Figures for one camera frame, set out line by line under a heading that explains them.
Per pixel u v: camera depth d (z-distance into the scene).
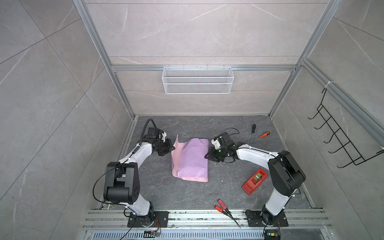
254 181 0.82
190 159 0.88
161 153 0.82
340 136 0.68
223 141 0.73
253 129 1.11
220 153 0.78
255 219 0.73
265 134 1.07
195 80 1.01
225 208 0.76
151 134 0.73
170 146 0.80
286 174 0.48
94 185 0.41
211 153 0.80
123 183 0.45
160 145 0.76
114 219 0.75
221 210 0.76
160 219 0.73
